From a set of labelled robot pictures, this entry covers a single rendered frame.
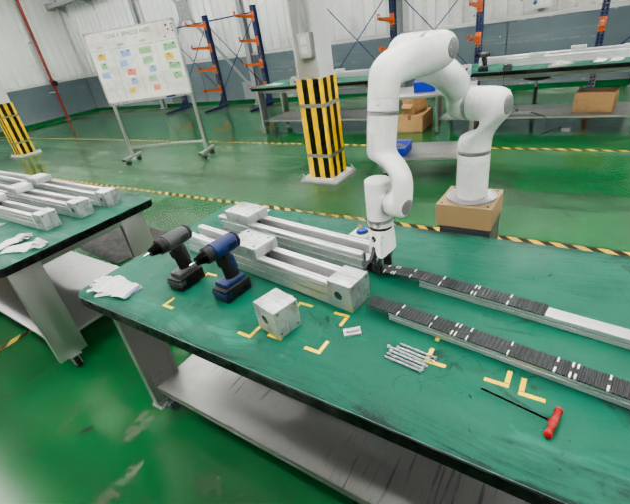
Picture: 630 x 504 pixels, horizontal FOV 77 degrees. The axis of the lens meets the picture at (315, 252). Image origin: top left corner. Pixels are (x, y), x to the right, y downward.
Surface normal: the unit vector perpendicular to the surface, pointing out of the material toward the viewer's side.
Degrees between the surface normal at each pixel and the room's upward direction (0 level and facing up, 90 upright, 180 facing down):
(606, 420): 0
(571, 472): 0
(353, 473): 0
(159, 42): 90
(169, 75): 90
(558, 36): 90
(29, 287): 90
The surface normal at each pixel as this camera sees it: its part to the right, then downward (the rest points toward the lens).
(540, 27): -0.54, 0.48
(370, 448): -0.15, -0.86
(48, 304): 0.83, 0.17
